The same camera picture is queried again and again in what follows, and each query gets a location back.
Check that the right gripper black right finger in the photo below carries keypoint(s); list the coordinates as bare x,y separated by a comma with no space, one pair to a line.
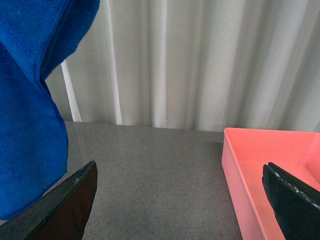
296,205

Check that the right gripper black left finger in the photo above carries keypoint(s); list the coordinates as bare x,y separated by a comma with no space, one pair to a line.
62,214

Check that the blue microfiber cloth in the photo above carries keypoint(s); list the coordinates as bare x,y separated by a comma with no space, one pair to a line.
35,37

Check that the pink plastic bin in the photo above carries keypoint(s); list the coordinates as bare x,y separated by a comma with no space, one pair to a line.
245,152

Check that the white pleated curtain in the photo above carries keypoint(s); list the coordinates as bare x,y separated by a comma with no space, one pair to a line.
196,64

